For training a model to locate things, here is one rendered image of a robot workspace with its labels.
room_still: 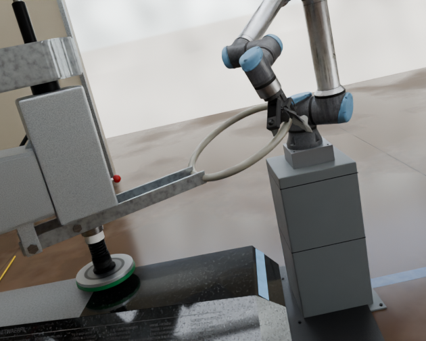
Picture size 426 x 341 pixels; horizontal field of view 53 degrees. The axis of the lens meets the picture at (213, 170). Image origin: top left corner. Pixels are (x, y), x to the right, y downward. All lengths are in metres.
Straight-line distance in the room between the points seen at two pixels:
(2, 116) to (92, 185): 5.24
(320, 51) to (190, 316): 1.33
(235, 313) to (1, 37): 5.63
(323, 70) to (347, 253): 0.97
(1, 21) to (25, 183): 5.18
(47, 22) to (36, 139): 4.96
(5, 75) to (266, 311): 1.05
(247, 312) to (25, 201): 0.77
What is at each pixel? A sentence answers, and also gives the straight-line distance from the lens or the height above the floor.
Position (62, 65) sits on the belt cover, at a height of 1.59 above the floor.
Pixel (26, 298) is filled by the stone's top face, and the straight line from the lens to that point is 1.82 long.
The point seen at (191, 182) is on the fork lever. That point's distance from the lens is 1.62.
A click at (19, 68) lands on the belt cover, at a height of 1.61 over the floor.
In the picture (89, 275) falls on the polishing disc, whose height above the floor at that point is 0.86.
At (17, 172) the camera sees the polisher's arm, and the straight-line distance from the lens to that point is 1.43.
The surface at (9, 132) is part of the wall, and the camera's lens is 6.65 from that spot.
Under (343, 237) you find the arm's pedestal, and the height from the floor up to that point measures 0.45.
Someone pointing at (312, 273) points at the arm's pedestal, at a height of 0.28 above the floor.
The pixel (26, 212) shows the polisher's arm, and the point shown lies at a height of 1.19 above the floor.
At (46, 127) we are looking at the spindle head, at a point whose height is 1.42.
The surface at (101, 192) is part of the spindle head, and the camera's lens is 1.47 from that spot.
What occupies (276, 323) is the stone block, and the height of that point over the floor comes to 0.71.
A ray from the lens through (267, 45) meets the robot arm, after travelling 1.60.
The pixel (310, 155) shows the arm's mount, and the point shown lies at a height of 0.90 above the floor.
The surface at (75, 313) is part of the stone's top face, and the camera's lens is 1.59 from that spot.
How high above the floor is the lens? 1.56
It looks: 17 degrees down
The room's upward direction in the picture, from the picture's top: 13 degrees counter-clockwise
